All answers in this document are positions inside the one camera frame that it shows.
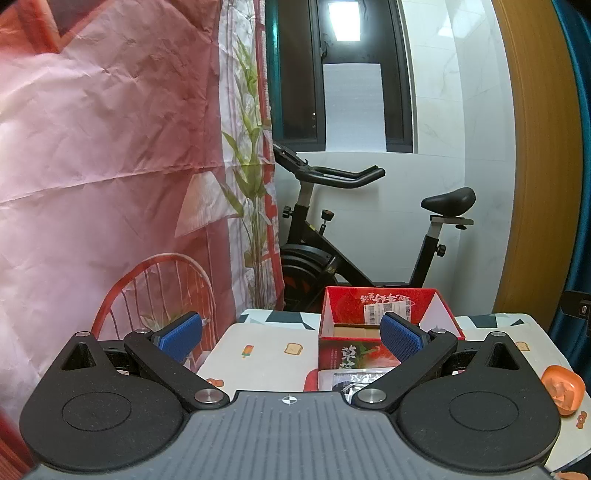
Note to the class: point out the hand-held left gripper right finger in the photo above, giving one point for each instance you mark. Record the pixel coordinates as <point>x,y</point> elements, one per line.
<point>402,337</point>

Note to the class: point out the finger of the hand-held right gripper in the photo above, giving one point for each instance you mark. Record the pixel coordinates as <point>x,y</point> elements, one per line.
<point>577,304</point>

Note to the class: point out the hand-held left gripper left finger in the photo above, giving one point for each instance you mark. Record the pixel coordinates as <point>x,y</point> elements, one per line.
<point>178,334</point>

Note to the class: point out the red strawberry cardboard box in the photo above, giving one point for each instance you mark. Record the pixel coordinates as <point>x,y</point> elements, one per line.
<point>344,355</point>

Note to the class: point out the white plastic bag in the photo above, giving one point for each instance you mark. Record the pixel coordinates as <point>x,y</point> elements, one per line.
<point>339,379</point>

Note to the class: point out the white printed table cover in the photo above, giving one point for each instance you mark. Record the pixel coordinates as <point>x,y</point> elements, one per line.
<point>263,360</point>

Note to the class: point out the red foam mat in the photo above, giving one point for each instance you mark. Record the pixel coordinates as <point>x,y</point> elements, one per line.
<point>311,381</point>

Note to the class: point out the black exercise bike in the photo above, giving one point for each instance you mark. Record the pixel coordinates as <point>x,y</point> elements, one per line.
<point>323,249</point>

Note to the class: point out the pink printed backdrop cloth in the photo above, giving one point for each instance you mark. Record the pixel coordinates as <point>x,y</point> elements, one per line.
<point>101,161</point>

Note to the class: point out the teal curtain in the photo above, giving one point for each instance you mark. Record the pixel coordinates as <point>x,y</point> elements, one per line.
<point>582,115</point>

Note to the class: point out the dark window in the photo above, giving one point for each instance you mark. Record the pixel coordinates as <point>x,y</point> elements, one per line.
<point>300,69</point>

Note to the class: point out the wooden door frame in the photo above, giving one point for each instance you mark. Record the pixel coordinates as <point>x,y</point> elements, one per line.
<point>531,161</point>

